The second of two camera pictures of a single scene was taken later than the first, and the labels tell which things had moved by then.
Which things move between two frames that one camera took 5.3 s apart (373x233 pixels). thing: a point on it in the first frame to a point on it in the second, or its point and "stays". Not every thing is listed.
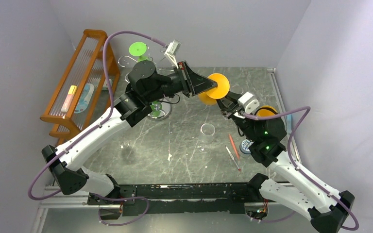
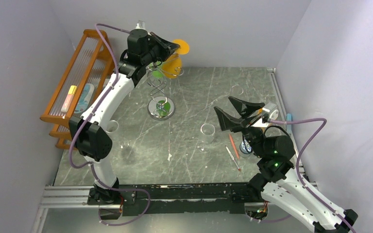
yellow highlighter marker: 69,98 stays
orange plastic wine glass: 210,97 to 172,67
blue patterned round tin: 244,145 stays
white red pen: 232,158 stays
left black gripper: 193,83 to 170,47
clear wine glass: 207,134 stays
